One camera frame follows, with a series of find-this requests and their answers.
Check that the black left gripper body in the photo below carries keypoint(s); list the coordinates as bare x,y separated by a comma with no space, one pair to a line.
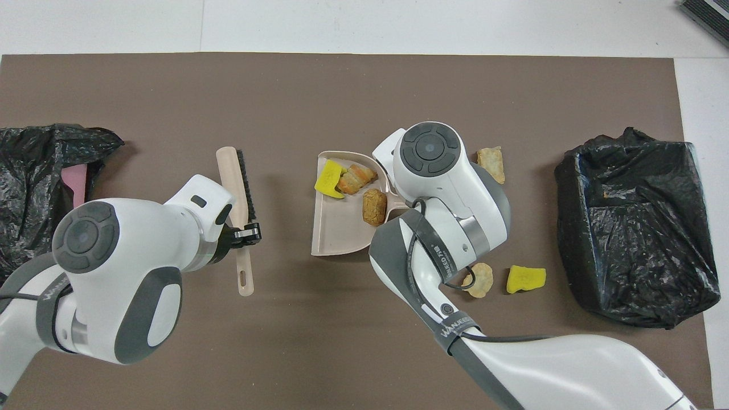
225,236

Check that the beige hand brush black bristles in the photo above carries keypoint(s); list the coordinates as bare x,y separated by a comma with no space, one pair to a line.
230,176

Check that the beige plastic dustpan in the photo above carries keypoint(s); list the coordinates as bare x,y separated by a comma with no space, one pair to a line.
336,228

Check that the yellow sponge piece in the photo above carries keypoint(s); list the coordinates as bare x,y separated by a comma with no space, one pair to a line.
329,179
525,279

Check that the orange striped bread piece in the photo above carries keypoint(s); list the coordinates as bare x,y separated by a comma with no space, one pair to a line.
356,178

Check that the brown bread roll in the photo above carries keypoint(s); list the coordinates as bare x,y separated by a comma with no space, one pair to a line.
374,208

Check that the pale crumbly bread piece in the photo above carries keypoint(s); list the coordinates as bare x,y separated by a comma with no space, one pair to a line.
483,282

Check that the pale blocky bread piece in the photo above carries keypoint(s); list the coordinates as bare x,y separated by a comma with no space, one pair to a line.
492,165

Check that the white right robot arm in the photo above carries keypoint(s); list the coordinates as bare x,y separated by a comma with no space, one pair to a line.
450,188

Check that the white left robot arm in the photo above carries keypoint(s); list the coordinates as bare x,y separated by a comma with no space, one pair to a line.
114,273

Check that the pink plastic bin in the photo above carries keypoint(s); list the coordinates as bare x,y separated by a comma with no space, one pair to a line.
77,182

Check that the black trash bag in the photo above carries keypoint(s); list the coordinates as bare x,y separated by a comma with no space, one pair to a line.
28,165
615,245

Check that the brown table mat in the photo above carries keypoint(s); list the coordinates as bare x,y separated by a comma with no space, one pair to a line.
364,91

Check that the dark ribbed device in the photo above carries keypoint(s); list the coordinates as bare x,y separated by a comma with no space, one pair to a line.
712,12

